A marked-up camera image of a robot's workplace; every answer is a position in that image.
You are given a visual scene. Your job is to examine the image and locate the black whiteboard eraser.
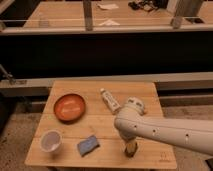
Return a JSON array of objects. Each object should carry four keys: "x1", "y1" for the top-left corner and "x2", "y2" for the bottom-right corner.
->
[{"x1": 124, "y1": 149, "x2": 136, "y2": 158}]

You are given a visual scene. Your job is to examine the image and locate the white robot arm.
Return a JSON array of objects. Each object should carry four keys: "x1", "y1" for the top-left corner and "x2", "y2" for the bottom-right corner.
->
[{"x1": 114, "y1": 97, "x2": 213, "y2": 156}]

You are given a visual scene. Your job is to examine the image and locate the blue sponge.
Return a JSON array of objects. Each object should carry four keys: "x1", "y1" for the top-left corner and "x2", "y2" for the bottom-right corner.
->
[{"x1": 77, "y1": 135, "x2": 100, "y2": 156}]

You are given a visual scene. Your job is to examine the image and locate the white tube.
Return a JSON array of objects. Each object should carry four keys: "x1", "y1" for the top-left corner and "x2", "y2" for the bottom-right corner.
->
[{"x1": 100, "y1": 88, "x2": 121, "y2": 114}]

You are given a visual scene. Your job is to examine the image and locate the white paper cup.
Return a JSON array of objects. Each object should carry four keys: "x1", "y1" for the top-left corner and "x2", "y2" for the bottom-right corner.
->
[{"x1": 40, "y1": 130, "x2": 62, "y2": 154}]

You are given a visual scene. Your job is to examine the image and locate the folded white paper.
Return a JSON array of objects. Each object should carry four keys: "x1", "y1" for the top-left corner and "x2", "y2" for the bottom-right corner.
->
[{"x1": 99, "y1": 19, "x2": 120, "y2": 26}]

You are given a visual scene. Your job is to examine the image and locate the white paper sheet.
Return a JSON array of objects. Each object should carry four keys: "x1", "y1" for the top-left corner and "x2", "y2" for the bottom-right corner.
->
[{"x1": 97, "y1": 4, "x2": 119, "y2": 10}]

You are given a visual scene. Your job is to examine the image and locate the clear plastic cup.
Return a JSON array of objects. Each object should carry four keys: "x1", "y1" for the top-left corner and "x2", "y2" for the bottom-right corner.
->
[{"x1": 38, "y1": 13, "x2": 49, "y2": 28}]

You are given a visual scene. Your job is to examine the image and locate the metal clamp bracket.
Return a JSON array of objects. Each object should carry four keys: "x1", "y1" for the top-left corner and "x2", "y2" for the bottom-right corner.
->
[{"x1": 0, "y1": 64, "x2": 28, "y2": 86}]

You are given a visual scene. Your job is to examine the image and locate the black cable bundle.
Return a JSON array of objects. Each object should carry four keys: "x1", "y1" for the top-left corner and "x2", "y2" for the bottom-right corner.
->
[{"x1": 127, "y1": 0, "x2": 168, "y2": 13}]

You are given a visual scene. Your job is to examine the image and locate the grey metal post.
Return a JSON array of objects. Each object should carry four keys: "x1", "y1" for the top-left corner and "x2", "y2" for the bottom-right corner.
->
[
  {"x1": 83, "y1": 0, "x2": 93, "y2": 31},
  {"x1": 170, "y1": 0, "x2": 204, "y2": 29}
]

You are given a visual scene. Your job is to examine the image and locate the grey metal post right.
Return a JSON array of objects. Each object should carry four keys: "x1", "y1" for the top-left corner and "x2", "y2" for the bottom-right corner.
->
[{"x1": 170, "y1": 0, "x2": 204, "y2": 29}]

